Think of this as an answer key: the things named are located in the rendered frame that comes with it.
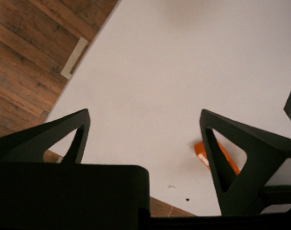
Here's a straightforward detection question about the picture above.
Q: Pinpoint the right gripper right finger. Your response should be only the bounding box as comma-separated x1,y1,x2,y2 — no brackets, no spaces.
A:
199,109,291,215

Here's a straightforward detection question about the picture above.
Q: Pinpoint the orange three-compartment bin rack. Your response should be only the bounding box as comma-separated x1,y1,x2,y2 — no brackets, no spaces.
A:
193,142,240,175

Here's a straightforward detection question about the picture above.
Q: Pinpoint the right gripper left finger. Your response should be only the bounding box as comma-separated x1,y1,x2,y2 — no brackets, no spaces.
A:
0,108,91,163

